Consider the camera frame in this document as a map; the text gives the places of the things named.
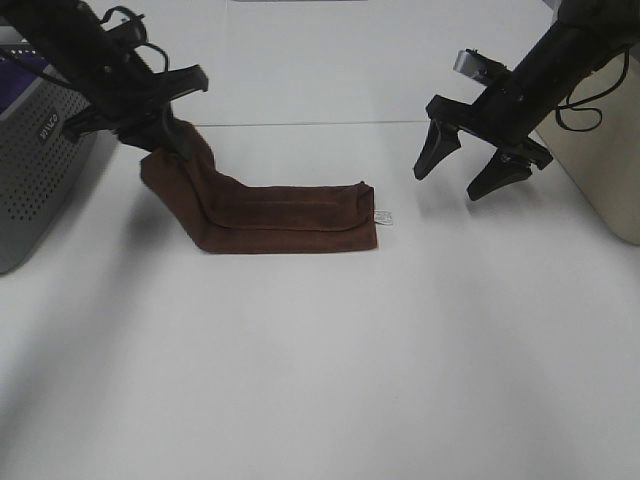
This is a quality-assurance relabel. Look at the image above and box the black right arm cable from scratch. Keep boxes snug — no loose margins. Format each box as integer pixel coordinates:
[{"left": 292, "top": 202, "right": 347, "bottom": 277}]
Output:
[{"left": 554, "top": 44, "right": 631, "bottom": 133}]

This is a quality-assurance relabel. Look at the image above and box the grey perforated plastic basket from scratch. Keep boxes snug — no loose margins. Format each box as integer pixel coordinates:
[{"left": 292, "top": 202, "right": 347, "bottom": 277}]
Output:
[{"left": 1, "top": 74, "right": 116, "bottom": 274}]

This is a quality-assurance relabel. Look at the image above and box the white towel label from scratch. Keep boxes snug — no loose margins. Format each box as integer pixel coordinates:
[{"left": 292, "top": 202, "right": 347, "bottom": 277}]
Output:
[{"left": 374, "top": 210, "right": 394, "bottom": 226}]

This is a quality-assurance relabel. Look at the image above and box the purple towel in basket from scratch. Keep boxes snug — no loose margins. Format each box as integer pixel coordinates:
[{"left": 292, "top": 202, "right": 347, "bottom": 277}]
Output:
[{"left": 0, "top": 52, "right": 49, "bottom": 113}]

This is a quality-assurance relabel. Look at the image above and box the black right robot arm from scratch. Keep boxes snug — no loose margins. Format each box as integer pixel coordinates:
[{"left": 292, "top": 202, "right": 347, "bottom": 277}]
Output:
[{"left": 413, "top": 1, "right": 639, "bottom": 200}]

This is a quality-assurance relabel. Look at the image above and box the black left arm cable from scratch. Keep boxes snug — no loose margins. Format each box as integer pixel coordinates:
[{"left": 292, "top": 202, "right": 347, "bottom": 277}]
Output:
[{"left": 97, "top": 4, "right": 169, "bottom": 76}]

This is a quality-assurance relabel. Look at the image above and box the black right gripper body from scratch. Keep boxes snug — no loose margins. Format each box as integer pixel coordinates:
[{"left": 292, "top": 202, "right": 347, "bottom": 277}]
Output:
[{"left": 426, "top": 74, "right": 552, "bottom": 170}]

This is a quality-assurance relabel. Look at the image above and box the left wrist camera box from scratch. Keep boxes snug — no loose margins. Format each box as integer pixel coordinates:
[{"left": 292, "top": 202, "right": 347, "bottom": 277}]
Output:
[{"left": 117, "top": 16, "right": 148, "bottom": 63}]

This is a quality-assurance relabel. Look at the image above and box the beige plastic bin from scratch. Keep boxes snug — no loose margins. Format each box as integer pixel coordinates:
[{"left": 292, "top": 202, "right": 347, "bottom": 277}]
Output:
[{"left": 536, "top": 48, "right": 639, "bottom": 245}]

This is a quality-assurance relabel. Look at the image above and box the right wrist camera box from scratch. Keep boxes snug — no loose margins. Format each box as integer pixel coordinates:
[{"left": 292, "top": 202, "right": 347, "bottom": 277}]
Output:
[{"left": 453, "top": 49, "right": 511, "bottom": 86}]

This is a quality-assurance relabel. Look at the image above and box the brown towel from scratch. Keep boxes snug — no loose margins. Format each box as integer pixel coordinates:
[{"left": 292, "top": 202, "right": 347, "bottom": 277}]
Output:
[{"left": 141, "top": 123, "right": 378, "bottom": 254}]

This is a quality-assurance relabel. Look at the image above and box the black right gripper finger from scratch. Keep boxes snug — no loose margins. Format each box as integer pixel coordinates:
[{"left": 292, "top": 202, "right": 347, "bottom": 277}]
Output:
[
  {"left": 413, "top": 119, "right": 461, "bottom": 179},
  {"left": 467, "top": 149, "right": 531, "bottom": 201}
]

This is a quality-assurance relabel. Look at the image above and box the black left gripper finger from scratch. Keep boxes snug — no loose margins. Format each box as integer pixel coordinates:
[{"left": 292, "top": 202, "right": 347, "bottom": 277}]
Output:
[
  {"left": 160, "top": 107, "right": 191, "bottom": 160},
  {"left": 62, "top": 107, "right": 122, "bottom": 140}
]

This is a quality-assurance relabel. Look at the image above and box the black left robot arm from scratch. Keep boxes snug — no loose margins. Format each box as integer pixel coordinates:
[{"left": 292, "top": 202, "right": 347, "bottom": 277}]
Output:
[{"left": 1, "top": 1, "right": 209, "bottom": 159}]

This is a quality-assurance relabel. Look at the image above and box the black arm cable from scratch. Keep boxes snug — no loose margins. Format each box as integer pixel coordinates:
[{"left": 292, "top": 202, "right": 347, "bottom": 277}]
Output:
[
  {"left": 554, "top": 44, "right": 631, "bottom": 133},
  {"left": 97, "top": 4, "right": 169, "bottom": 76}
]

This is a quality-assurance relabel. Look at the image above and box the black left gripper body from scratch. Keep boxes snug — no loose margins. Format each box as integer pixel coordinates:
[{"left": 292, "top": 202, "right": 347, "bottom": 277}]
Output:
[{"left": 112, "top": 65, "right": 208, "bottom": 153}]

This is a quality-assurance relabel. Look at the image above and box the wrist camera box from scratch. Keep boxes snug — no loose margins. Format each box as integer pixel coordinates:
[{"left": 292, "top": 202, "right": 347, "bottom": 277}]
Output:
[
  {"left": 453, "top": 49, "right": 511, "bottom": 86},
  {"left": 117, "top": 16, "right": 148, "bottom": 63}
]

